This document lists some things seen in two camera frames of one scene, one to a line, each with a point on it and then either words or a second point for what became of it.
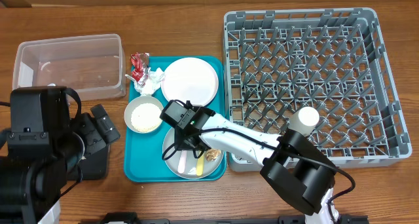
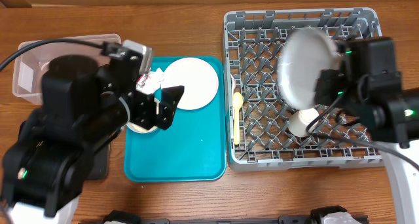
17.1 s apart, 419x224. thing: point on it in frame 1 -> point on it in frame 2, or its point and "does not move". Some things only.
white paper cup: (304, 121) does not move
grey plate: (171, 156) -> (303, 56)
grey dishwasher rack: (332, 60) does not move
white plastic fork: (182, 162) -> (232, 83)
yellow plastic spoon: (200, 166) -> (237, 100)
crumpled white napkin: (154, 79) does not move
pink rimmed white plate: (190, 79) does not move
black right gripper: (181, 145) -> (323, 95)
